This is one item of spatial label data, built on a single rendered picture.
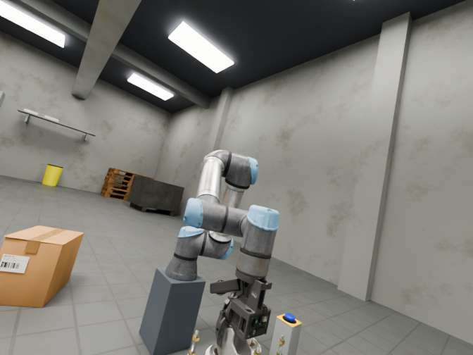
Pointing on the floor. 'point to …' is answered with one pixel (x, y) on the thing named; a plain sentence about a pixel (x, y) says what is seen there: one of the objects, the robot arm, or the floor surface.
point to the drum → (52, 175)
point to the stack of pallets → (118, 184)
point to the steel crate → (155, 196)
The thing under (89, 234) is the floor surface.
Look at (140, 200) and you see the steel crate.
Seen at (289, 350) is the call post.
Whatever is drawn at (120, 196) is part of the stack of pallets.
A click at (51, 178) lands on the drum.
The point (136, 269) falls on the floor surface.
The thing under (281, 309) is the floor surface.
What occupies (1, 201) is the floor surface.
